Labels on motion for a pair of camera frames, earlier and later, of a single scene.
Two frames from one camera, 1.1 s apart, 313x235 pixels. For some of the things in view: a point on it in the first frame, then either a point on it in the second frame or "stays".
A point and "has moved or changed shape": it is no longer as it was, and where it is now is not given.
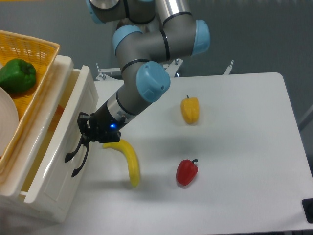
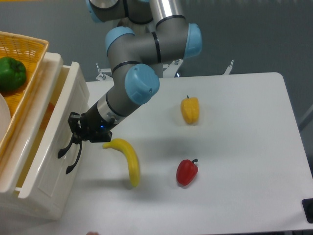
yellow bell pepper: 190,108 stays
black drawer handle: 75,170 -> 76,139
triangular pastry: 55,118 -> 50,109
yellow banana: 126,147 stays
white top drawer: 49,180 has moved or changed shape
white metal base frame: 115,74 stays
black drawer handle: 71,154 -> 62,152
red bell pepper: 186,171 stays
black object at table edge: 307,205 stays
